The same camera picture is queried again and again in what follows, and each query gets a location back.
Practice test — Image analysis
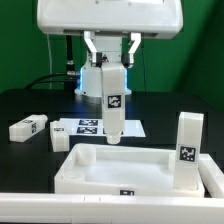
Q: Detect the black camera stand pole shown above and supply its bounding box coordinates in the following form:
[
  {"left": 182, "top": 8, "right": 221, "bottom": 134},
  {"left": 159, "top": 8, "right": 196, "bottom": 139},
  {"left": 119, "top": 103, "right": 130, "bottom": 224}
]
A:
[{"left": 66, "top": 35, "right": 76, "bottom": 76}]

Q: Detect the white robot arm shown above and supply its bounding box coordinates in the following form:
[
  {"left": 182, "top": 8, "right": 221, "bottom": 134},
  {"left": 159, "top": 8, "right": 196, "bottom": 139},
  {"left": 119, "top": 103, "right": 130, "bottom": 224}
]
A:
[{"left": 37, "top": 0, "right": 183, "bottom": 102}]

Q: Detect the white front fence bar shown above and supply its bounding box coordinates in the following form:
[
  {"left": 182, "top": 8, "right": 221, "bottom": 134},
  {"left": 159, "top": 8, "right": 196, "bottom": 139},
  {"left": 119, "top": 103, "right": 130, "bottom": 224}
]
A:
[{"left": 0, "top": 193, "right": 224, "bottom": 224}]

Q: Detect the white desk top tray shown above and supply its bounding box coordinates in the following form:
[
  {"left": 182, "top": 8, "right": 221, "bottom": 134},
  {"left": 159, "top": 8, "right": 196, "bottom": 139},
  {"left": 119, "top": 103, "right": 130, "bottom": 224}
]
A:
[{"left": 54, "top": 144, "right": 205, "bottom": 198}]

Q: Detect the white cable behind pole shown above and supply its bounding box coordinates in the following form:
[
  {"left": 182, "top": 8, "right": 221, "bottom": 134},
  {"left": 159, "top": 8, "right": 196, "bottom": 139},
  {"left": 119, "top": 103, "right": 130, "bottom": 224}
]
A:
[{"left": 47, "top": 33, "right": 54, "bottom": 90}]

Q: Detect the white right fence bar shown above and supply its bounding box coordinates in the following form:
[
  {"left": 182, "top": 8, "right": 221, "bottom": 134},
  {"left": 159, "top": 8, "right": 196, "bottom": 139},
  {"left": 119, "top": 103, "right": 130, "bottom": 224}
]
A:
[{"left": 199, "top": 154, "right": 224, "bottom": 199}]

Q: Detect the black cable on table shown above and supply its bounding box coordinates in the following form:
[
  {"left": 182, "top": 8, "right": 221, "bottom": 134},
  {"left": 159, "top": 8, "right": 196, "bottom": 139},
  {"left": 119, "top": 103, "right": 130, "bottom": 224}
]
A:
[{"left": 23, "top": 73, "right": 81, "bottom": 90}]

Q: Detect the white sheet with markers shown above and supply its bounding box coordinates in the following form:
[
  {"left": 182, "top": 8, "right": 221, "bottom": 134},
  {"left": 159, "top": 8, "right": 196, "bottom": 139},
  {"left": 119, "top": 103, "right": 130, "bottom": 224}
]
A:
[{"left": 60, "top": 118, "right": 145, "bottom": 137}]

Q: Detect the white fence bar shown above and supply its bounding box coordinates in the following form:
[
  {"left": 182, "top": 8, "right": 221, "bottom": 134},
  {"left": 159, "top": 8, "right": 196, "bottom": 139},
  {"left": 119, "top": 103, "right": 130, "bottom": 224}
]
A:
[
  {"left": 0, "top": 193, "right": 224, "bottom": 224},
  {"left": 199, "top": 154, "right": 224, "bottom": 199}
]

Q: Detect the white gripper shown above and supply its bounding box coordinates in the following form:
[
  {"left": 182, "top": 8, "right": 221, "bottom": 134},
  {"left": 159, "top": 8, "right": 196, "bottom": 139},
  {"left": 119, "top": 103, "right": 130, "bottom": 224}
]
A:
[{"left": 37, "top": 0, "right": 183, "bottom": 68}]

